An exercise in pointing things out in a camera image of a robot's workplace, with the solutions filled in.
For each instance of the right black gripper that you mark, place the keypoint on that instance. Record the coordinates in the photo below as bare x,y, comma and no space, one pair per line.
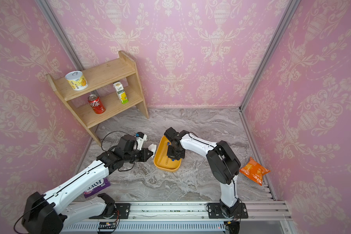
171,156

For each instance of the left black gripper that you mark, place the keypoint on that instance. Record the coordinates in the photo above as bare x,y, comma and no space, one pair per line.
145,156

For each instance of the yellow plastic basin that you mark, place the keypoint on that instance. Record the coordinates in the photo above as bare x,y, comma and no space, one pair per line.
161,159

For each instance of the white wiping cloth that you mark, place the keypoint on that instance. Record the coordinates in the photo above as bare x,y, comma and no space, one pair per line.
152,148

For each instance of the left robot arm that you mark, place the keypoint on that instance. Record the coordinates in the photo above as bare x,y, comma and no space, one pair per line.
53,211

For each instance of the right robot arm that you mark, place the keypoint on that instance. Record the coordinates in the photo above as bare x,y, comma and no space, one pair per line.
223,163

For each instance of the purple tissue pack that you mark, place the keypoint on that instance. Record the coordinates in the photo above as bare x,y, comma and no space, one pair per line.
96,187

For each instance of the red cola can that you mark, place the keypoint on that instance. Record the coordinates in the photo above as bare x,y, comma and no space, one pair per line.
96,104

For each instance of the green white juice carton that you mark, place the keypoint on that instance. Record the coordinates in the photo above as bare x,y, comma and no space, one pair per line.
121,92

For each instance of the orange snack bag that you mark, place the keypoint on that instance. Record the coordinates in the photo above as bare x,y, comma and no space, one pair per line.
254,171

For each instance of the yellow white tin can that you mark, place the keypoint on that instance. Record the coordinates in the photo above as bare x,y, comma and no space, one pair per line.
77,80

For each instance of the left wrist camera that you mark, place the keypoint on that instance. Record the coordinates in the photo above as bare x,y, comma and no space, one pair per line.
140,139

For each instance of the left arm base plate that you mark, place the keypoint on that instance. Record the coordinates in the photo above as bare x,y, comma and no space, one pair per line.
121,211

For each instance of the aluminium front rail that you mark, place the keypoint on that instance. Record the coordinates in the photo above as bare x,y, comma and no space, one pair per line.
265,217

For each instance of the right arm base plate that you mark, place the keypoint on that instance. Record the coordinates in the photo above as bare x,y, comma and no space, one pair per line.
220,210

